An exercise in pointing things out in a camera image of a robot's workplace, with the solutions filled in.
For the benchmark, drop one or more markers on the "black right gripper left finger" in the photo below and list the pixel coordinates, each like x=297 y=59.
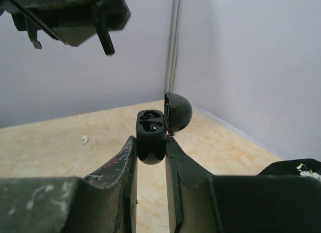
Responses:
x=103 y=201

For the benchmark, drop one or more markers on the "left aluminium frame post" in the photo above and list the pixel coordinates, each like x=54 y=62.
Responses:
x=173 y=45

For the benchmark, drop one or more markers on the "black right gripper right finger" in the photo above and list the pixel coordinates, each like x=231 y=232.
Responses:
x=199 y=201

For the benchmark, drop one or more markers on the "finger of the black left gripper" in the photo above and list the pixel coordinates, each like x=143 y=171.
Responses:
x=32 y=25
x=76 y=24

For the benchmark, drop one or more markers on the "black earbud charging case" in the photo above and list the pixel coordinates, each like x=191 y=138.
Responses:
x=153 y=126

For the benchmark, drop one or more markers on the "white earbud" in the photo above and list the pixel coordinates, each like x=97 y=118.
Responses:
x=85 y=139

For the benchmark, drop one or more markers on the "black earbud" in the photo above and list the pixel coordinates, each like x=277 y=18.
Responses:
x=100 y=23

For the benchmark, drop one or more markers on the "black floral folded shirt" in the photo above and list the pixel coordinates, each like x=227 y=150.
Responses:
x=300 y=167

